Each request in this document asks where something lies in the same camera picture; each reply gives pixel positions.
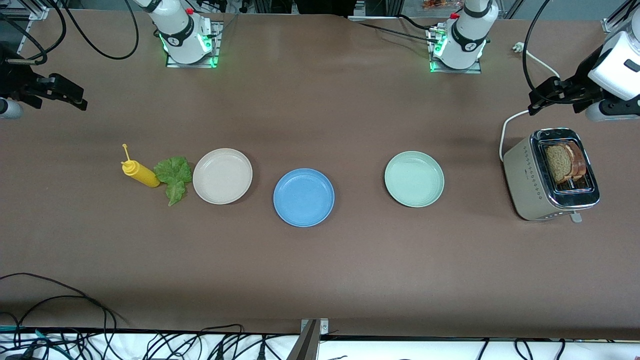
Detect grey metal beam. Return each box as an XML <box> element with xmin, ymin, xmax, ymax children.
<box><xmin>287</xmin><ymin>320</ymin><xmax>321</xmax><ymax>360</ymax></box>

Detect blue round plate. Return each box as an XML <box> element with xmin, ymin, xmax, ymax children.
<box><xmin>273</xmin><ymin>168</ymin><xmax>335</xmax><ymax>228</ymax></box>

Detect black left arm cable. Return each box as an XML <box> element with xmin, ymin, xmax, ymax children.
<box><xmin>522</xmin><ymin>0</ymin><xmax>601</xmax><ymax>103</ymax></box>

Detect white toaster power cord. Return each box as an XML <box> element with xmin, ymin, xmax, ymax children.
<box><xmin>499</xmin><ymin>42</ymin><xmax>561</xmax><ymax>162</ymax></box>

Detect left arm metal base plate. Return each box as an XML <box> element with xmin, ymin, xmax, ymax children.
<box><xmin>427</xmin><ymin>27</ymin><xmax>483</xmax><ymax>74</ymax></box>

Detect silver beige toaster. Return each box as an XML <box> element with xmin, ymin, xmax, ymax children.
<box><xmin>502</xmin><ymin>127</ymin><xmax>601</xmax><ymax>223</ymax></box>

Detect long looping black cable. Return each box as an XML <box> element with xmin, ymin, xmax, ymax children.
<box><xmin>0</xmin><ymin>272</ymin><xmax>128</xmax><ymax>331</ymax></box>

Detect green lettuce leaf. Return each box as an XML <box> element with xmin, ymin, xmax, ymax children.
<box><xmin>153</xmin><ymin>156</ymin><xmax>193</xmax><ymax>207</ymax></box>

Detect yellow mustard squeeze bottle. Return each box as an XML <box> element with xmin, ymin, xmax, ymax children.
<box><xmin>121</xmin><ymin>144</ymin><xmax>161</xmax><ymax>189</ymax></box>

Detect thin black arched cable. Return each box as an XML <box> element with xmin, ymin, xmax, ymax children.
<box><xmin>197</xmin><ymin>324</ymin><xmax>246</xmax><ymax>360</ymax></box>

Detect pale green round plate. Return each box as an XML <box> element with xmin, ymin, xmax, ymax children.
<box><xmin>384</xmin><ymin>150</ymin><xmax>445</xmax><ymax>208</ymax></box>

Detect black base cable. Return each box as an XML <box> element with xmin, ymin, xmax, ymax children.
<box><xmin>357</xmin><ymin>15</ymin><xmax>441</xmax><ymax>43</ymax></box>

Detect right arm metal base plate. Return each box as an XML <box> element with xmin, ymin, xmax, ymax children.
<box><xmin>166</xmin><ymin>21</ymin><xmax>221</xmax><ymax>68</ymax></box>

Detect silver metal bracket plate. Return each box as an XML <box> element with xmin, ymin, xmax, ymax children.
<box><xmin>301</xmin><ymin>318</ymin><xmax>329</xmax><ymax>335</ymax></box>

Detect brown bread slice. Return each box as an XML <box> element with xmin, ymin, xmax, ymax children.
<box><xmin>565</xmin><ymin>141</ymin><xmax>587</xmax><ymax>181</ymax></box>
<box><xmin>544</xmin><ymin>143</ymin><xmax>576</xmax><ymax>184</ymax></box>

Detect beige round plate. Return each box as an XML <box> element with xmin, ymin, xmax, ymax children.
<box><xmin>192</xmin><ymin>148</ymin><xmax>254</xmax><ymax>205</ymax></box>

